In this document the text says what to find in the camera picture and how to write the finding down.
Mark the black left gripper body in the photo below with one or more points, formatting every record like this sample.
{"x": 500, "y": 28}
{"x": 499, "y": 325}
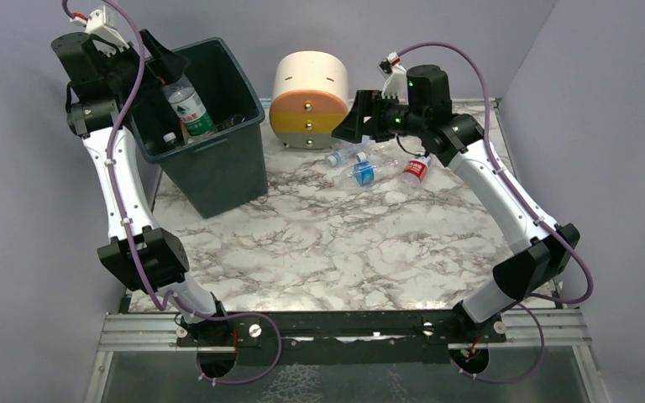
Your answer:
{"x": 135, "y": 64}

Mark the aluminium frame rail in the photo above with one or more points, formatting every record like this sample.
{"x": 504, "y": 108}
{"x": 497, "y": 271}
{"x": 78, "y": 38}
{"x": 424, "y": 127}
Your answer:
{"x": 545, "y": 358}

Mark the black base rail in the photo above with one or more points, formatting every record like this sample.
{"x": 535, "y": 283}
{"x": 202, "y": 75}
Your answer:
{"x": 334, "y": 337}

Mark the green label bottle dark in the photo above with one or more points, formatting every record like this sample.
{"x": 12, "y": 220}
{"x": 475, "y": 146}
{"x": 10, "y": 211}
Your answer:
{"x": 230, "y": 122}

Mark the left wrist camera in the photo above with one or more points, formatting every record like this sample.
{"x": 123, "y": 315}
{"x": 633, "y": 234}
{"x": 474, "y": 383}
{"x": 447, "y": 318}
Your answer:
{"x": 100, "y": 24}

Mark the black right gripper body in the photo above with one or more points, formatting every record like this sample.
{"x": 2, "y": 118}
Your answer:
{"x": 375, "y": 112}

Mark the clear bottle blue cap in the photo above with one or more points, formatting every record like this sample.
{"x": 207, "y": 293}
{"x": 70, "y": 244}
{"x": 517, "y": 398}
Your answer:
{"x": 343, "y": 151}

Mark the green label water bottle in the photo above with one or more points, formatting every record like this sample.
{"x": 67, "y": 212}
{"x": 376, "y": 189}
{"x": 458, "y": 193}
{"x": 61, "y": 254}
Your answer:
{"x": 189, "y": 108}

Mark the green jasmine tea bottle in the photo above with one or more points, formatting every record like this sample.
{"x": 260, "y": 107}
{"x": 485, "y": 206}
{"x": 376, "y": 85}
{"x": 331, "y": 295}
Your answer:
{"x": 171, "y": 140}

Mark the clear bottle blue label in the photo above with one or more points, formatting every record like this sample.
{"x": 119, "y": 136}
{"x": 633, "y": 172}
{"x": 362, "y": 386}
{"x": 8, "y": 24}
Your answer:
{"x": 366, "y": 172}

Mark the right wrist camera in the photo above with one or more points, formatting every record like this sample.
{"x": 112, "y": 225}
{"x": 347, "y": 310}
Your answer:
{"x": 395, "y": 76}

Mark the red label bottle red cap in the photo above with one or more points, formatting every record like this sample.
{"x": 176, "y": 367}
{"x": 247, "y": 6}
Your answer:
{"x": 415, "y": 171}

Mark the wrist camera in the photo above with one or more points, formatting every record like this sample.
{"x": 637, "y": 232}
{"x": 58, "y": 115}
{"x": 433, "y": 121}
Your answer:
{"x": 395, "y": 76}
{"x": 100, "y": 24}

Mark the round drawer cabinet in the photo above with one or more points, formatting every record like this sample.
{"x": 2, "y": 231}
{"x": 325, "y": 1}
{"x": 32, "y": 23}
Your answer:
{"x": 309, "y": 100}

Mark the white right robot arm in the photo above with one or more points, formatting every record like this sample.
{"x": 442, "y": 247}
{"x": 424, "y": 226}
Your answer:
{"x": 538, "y": 243}

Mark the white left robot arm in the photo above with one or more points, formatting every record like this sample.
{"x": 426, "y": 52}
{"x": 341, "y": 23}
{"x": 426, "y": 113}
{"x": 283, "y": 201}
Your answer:
{"x": 104, "y": 82}

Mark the dark green plastic bin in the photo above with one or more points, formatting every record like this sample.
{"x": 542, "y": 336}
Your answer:
{"x": 226, "y": 169}

